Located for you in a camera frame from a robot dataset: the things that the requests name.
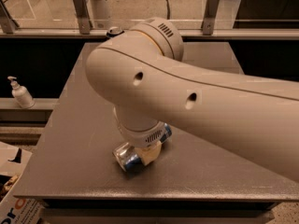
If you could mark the middle metal railing bracket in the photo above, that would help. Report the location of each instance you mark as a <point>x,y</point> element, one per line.
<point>82,15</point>

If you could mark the blue pepsi can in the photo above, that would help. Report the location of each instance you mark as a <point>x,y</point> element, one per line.
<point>114,31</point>

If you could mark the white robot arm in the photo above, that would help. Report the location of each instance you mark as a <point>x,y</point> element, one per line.
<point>142,74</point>

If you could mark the white cardboard box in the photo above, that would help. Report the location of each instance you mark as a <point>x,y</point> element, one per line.
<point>13,210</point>

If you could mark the left metal railing bracket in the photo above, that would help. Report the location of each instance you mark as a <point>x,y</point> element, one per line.
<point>8,25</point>

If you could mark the white pump dispenser bottle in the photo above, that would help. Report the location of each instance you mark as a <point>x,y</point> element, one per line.
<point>21,94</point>

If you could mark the metal railing bracket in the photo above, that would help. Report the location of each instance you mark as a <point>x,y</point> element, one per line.
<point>82,15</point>
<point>8,25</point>
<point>210,16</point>

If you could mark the silver blue redbull can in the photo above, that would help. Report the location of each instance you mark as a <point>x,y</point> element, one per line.
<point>126,156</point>

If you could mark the right metal railing bracket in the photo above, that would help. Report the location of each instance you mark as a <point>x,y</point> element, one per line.
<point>210,16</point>

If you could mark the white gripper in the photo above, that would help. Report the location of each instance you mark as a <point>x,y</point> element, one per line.
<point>146,138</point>

